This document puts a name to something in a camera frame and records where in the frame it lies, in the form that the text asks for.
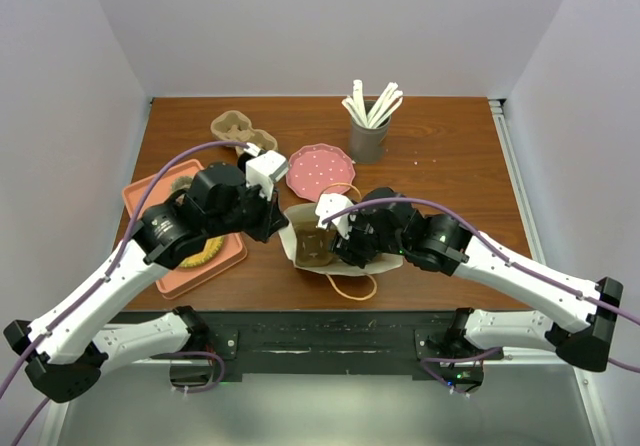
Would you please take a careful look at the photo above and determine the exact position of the stack of black cups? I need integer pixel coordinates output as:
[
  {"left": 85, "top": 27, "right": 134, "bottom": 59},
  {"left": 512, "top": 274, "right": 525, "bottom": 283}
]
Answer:
[{"left": 237, "top": 153, "right": 253, "bottom": 172}]

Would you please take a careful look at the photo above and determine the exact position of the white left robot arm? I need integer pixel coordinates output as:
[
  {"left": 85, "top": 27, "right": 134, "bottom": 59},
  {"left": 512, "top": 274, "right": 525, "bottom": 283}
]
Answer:
[{"left": 4, "top": 157, "right": 289, "bottom": 403}]

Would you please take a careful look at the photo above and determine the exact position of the salmon pink tray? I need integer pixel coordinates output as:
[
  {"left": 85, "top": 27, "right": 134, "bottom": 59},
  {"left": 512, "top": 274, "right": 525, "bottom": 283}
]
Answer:
[{"left": 121, "top": 159, "right": 249, "bottom": 301}]

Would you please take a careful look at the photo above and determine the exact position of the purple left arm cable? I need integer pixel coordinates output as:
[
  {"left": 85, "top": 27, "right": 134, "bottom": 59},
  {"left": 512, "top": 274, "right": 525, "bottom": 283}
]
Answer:
[{"left": 0, "top": 140, "right": 251, "bottom": 446}]

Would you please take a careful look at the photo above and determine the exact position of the grey straw holder cup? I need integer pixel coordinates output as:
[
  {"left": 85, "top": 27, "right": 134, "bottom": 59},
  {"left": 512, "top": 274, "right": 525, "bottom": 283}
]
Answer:
[{"left": 348, "top": 117, "right": 391, "bottom": 164}]

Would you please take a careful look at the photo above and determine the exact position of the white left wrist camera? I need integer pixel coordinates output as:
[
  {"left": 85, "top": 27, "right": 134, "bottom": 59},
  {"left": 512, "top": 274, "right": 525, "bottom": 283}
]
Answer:
[{"left": 244, "top": 143, "right": 289, "bottom": 200}]

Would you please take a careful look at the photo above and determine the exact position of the beige paper takeout bag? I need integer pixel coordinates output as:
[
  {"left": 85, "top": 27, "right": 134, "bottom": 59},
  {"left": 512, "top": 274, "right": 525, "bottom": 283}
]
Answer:
[{"left": 278, "top": 182, "right": 404, "bottom": 302}]

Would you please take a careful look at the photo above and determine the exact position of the white paper straw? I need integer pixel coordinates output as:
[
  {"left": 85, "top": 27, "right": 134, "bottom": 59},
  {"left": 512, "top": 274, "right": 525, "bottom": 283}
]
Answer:
[
  {"left": 352, "top": 79, "right": 369, "bottom": 128},
  {"left": 341, "top": 96, "right": 368, "bottom": 128},
  {"left": 366, "top": 82, "right": 403, "bottom": 129}
]

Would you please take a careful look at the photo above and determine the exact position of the pink polka dot plate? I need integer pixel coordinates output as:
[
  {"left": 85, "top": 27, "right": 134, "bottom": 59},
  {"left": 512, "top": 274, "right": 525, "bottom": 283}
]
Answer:
[{"left": 286, "top": 143, "right": 356, "bottom": 202}]

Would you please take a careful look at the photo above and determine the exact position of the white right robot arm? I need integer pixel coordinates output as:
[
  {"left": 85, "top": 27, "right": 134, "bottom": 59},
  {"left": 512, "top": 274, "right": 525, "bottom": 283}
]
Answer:
[{"left": 315, "top": 187, "right": 623, "bottom": 372}]

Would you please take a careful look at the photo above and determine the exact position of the beige cardboard cup carrier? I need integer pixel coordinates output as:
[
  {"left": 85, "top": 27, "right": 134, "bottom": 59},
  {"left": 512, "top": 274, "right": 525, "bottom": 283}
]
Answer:
[{"left": 294, "top": 221, "right": 335, "bottom": 268}]

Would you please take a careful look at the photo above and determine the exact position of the yellow green woven coaster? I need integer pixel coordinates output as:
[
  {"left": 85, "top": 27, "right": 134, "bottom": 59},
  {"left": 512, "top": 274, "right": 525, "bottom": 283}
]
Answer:
[{"left": 178, "top": 236, "right": 225, "bottom": 269}]

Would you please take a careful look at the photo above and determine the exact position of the small grey woven coaster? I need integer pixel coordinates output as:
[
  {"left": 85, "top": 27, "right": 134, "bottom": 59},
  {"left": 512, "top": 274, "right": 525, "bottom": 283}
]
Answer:
[{"left": 171, "top": 176, "right": 193, "bottom": 193}]

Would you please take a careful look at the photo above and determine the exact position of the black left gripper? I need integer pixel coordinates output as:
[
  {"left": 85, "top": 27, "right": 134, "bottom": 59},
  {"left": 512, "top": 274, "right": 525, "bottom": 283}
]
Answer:
[{"left": 207, "top": 177, "right": 290, "bottom": 243}]

